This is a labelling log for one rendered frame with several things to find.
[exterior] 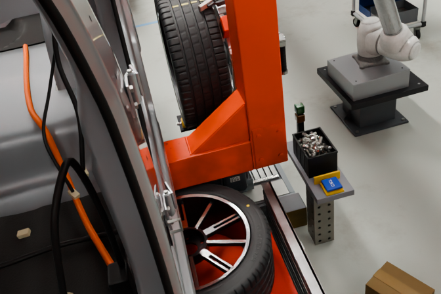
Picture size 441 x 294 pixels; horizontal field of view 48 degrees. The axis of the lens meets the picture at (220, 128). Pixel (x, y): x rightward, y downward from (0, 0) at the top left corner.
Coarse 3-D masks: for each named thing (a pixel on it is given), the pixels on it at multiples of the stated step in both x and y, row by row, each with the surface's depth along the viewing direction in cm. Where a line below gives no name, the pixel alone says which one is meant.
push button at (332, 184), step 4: (324, 180) 212; (328, 180) 212; (332, 180) 212; (336, 180) 211; (324, 184) 210; (328, 184) 210; (332, 184) 210; (336, 184) 209; (340, 184) 209; (328, 188) 208; (332, 188) 208; (336, 188) 208; (340, 188) 209
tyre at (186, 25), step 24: (168, 0) 220; (192, 0) 217; (168, 24) 210; (192, 24) 210; (216, 24) 211; (168, 48) 213; (192, 48) 210; (216, 48) 210; (192, 72) 210; (216, 72) 213; (192, 96) 216; (216, 96) 219; (192, 120) 228
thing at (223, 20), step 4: (220, 16) 209; (224, 16) 209; (220, 20) 209; (224, 20) 208; (220, 24) 212; (224, 24) 208; (220, 28) 214; (224, 28) 208; (224, 32) 209; (228, 32) 210; (224, 36) 214; (228, 36) 215
